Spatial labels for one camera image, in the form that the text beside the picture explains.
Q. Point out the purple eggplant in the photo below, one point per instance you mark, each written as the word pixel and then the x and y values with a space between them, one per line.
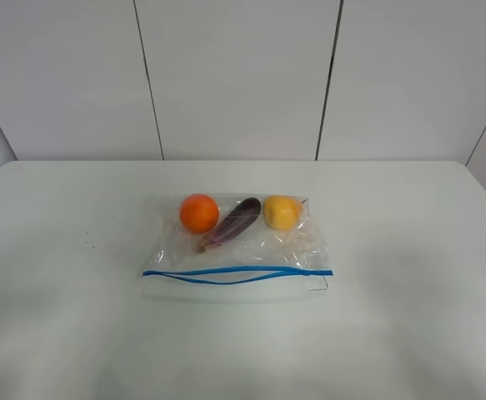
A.
pixel 237 221

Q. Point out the orange fruit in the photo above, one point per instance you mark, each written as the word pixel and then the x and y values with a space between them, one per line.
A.
pixel 198 213

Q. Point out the clear zip bag blue seal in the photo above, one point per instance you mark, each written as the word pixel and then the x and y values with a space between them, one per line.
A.
pixel 261 265

